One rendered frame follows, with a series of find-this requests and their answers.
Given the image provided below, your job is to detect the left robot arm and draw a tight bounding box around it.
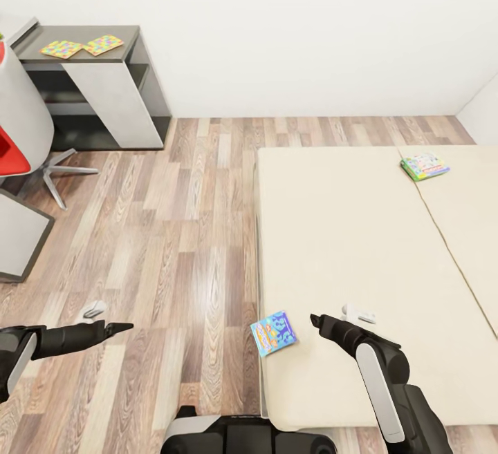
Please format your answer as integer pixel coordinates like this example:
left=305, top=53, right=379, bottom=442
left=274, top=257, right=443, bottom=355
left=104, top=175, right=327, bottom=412
left=0, top=300, right=133, bottom=404

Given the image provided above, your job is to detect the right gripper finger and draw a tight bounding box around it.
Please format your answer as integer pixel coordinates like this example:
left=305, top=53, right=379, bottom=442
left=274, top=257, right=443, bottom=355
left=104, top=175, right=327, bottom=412
left=310, top=314, right=322, bottom=328

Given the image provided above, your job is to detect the jigsaw puzzle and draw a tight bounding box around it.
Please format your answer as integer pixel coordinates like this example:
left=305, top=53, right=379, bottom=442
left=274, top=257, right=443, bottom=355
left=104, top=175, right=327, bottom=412
left=83, top=35, right=124, bottom=56
left=39, top=40, right=85, bottom=59

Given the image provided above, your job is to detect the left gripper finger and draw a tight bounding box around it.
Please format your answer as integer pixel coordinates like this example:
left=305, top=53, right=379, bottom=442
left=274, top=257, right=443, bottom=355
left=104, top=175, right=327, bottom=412
left=104, top=323, right=133, bottom=340

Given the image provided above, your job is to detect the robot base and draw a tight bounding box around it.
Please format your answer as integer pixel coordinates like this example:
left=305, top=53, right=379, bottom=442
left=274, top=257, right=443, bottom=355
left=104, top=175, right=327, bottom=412
left=160, top=406, right=338, bottom=454

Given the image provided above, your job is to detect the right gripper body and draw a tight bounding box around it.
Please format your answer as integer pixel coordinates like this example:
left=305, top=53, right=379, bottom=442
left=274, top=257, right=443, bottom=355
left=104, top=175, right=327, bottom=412
left=318, top=314, right=362, bottom=352

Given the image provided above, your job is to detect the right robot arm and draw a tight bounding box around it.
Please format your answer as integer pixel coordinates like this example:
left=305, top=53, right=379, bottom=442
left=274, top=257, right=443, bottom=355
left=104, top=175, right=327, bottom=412
left=310, top=303, right=453, bottom=454

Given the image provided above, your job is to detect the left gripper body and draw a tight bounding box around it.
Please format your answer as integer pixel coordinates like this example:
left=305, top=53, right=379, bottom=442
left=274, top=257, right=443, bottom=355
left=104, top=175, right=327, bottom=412
left=57, top=320, right=106, bottom=355

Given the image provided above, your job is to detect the board game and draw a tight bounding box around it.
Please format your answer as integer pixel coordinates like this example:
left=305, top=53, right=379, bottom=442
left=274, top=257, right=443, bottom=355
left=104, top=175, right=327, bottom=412
left=251, top=310, right=297, bottom=357
left=400, top=151, right=450, bottom=182

